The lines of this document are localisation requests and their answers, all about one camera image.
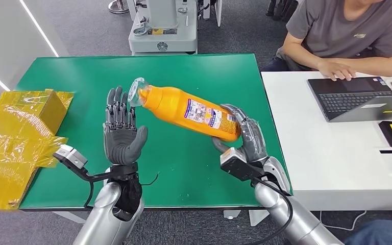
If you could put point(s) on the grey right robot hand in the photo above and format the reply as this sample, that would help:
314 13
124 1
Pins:
251 138

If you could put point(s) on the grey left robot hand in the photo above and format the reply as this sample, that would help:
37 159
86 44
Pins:
121 138

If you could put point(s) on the orange plastic bottle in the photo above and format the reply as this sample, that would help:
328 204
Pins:
175 104

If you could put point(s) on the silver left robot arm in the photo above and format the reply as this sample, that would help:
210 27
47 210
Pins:
104 216

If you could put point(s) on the green table mat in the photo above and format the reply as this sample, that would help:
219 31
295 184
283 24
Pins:
182 162

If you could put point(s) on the white desk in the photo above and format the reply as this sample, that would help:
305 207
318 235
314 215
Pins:
334 162

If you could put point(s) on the dark grey laptop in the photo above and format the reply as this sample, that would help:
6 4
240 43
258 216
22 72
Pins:
344 101

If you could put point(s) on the yellow film-wrapped cardboard box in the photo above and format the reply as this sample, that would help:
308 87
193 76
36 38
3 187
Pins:
13 142

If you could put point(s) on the person's hand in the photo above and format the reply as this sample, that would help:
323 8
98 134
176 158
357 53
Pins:
336 69

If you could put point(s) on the pale grey machine base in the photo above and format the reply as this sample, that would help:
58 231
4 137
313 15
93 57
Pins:
169 37

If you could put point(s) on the round metal stand base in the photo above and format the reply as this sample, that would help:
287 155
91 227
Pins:
118 6

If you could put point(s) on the black chair base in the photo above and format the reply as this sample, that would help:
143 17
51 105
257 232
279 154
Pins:
282 8

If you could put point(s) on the person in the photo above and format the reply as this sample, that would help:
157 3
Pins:
344 27

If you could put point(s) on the person's leg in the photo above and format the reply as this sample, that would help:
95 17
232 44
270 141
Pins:
382 233

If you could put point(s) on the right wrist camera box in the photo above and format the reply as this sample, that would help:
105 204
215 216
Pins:
236 165

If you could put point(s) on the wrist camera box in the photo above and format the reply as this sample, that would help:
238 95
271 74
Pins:
236 165
70 155

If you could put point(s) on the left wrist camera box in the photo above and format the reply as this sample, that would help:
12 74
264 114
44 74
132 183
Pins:
70 155

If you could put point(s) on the white table frame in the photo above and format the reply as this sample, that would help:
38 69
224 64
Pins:
232 214

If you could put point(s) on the long white wall light strip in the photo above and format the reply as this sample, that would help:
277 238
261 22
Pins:
38 28

